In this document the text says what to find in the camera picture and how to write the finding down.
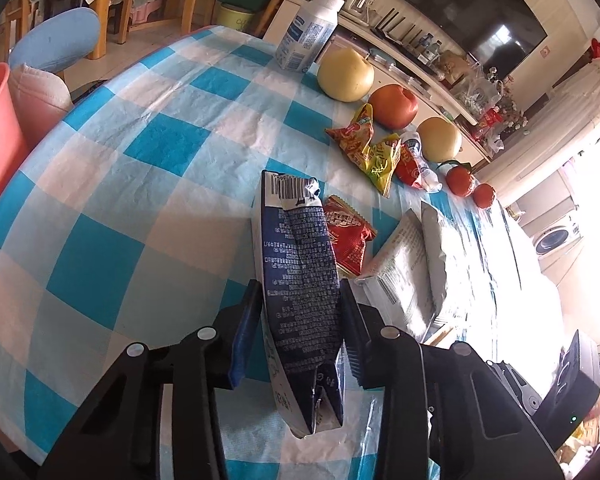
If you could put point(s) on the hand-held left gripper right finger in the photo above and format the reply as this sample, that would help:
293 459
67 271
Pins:
355 340

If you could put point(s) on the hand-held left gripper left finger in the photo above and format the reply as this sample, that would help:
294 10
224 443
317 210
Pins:
245 340

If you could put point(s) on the dark blue milk carton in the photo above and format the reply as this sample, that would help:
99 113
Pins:
300 270

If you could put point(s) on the red snack packet gold print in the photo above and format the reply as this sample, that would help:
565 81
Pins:
407 167

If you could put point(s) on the grey white flattened carton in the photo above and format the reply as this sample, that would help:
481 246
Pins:
400 270

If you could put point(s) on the white bag with feather print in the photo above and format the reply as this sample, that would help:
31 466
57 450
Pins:
437 255

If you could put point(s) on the white washing machine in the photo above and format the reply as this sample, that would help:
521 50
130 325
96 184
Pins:
552 240

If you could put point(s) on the yellow green snack packet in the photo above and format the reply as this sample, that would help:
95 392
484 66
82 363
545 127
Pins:
382 165

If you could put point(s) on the crushed clear water bottle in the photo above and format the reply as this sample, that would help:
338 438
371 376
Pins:
422 162

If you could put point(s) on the tangerine with green leaf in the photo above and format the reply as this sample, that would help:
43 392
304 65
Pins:
459 180

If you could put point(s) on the small orange tangerine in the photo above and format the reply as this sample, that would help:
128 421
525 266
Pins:
484 195

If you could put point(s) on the yellow red snack packet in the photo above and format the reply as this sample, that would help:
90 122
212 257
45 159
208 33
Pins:
355 142

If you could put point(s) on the yellow pear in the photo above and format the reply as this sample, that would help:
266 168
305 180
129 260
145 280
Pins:
345 75
439 139

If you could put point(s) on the red apple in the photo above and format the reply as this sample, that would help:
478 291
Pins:
392 106

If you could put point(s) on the beige curtain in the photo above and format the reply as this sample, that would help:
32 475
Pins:
570 110

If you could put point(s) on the cream television cabinet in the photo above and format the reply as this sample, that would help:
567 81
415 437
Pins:
410 67

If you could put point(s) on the clear plastic bag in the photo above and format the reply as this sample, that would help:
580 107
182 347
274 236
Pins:
480 90

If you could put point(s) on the white blue-label milk bottle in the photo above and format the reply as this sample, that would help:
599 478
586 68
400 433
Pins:
305 35

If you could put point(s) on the pale green bucket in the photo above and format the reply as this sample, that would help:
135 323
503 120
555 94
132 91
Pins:
235 17

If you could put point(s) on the black flat television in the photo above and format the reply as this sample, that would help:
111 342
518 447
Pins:
455 5

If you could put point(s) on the blue chair cushion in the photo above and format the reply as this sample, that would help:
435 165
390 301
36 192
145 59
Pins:
55 40

